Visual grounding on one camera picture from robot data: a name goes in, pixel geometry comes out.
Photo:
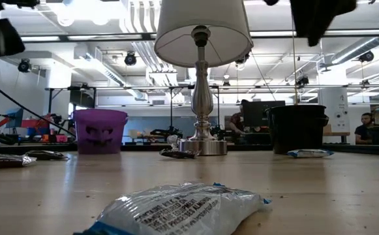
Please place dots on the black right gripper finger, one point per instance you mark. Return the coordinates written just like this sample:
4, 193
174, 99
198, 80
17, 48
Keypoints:
314, 39

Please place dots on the blue white Hershey's bar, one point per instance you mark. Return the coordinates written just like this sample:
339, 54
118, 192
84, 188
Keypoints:
310, 153
182, 212

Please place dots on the background black robot arm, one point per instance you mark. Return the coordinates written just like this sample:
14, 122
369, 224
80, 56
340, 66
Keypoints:
166, 133
220, 133

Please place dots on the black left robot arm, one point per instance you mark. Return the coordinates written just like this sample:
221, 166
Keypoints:
0, 36

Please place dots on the black ceiling device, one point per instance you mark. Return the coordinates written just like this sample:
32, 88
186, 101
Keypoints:
130, 58
302, 81
366, 56
243, 58
24, 65

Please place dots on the white pillar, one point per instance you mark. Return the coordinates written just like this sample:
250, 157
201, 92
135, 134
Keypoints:
334, 107

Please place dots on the black monitor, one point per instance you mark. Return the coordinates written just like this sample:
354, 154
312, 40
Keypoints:
261, 114
14, 119

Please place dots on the black plastic bucket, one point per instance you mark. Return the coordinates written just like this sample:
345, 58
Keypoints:
298, 130

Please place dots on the background wooden desk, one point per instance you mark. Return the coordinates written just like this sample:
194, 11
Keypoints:
336, 133

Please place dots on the person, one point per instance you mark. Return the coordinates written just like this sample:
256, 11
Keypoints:
363, 130
239, 124

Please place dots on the silver table lamp white shade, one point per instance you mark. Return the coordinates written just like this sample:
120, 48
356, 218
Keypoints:
202, 98

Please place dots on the brown Hershey's chocolate bar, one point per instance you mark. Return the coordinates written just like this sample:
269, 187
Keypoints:
179, 154
3, 161
45, 155

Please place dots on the purple face plastic bucket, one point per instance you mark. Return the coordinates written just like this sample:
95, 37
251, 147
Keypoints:
81, 137

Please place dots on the small pink box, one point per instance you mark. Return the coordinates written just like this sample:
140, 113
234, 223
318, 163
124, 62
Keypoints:
61, 138

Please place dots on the red equipment box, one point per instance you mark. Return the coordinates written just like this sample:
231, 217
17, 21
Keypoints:
36, 123

